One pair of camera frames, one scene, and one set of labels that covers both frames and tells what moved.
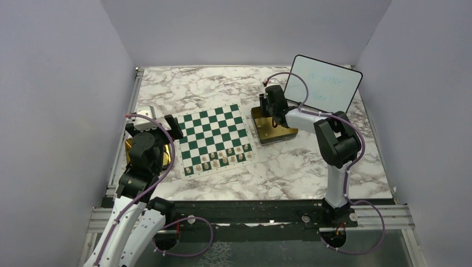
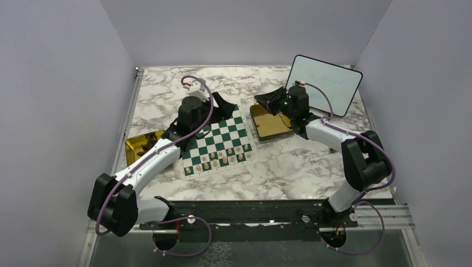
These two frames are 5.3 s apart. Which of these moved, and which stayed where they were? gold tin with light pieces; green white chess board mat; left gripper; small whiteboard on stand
Moved: left gripper
Stayed: gold tin with light pieces; small whiteboard on stand; green white chess board mat
